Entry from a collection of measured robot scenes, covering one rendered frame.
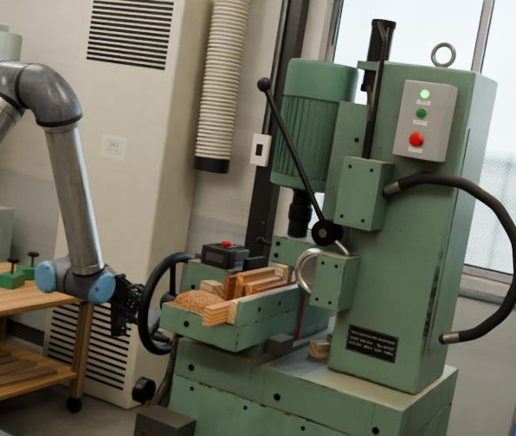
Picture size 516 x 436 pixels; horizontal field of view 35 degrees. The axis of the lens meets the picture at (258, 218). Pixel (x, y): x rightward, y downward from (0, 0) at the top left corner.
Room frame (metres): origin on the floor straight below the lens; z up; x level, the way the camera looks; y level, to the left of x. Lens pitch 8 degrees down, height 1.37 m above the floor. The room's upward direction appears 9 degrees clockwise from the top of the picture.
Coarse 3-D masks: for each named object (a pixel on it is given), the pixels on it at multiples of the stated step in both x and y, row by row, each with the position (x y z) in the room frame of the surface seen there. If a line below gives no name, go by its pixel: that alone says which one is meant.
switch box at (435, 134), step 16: (416, 96) 1.73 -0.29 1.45; (432, 96) 1.72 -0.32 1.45; (448, 96) 1.70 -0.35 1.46; (400, 112) 1.75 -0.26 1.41; (432, 112) 1.71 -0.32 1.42; (448, 112) 1.72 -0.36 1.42; (400, 128) 1.74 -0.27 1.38; (416, 128) 1.73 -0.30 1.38; (432, 128) 1.71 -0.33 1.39; (448, 128) 1.74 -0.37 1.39; (400, 144) 1.74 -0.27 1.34; (432, 144) 1.71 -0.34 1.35; (432, 160) 1.71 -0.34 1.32
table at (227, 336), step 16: (160, 320) 1.83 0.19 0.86; (176, 320) 1.81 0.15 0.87; (192, 320) 1.79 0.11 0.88; (272, 320) 1.87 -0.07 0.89; (288, 320) 1.95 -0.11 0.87; (304, 320) 2.03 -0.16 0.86; (320, 320) 2.13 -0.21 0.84; (192, 336) 1.78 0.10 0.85; (208, 336) 1.77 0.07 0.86; (224, 336) 1.75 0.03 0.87; (240, 336) 1.74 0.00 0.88; (256, 336) 1.81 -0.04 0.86; (272, 336) 1.88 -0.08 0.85
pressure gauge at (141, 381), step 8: (144, 376) 1.91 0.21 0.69; (136, 384) 1.88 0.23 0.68; (144, 384) 1.87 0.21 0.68; (152, 384) 1.90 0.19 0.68; (136, 392) 1.87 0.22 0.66; (144, 392) 1.87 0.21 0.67; (152, 392) 1.90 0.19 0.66; (136, 400) 1.88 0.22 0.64; (144, 400) 1.88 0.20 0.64; (144, 408) 1.88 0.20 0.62
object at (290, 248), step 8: (272, 240) 2.02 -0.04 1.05; (280, 240) 2.01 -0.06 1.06; (288, 240) 2.00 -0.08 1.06; (296, 240) 1.99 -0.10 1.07; (304, 240) 1.99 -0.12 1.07; (312, 240) 2.01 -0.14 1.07; (272, 248) 2.02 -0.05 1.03; (280, 248) 2.01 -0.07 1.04; (288, 248) 1.99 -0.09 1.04; (296, 248) 1.98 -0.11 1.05; (304, 248) 1.97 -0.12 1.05; (272, 256) 2.01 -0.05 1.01; (280, 256) 2.00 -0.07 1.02; (288, 256) 1.99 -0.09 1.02; (296, 256) 1.98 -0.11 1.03; (288, 264) 1.99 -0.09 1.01
